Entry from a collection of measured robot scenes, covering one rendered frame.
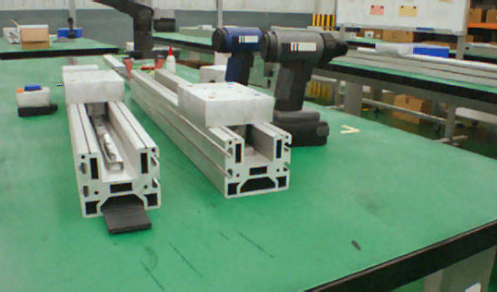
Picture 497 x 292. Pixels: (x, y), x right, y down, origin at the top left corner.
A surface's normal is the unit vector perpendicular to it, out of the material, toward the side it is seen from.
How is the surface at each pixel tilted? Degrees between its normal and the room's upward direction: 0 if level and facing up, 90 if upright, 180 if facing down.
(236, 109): 90
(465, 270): 90
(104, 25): 90
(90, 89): 90
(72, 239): 0
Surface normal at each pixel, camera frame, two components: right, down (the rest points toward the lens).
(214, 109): 0.40, 0.27
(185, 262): 0.02, -0.96
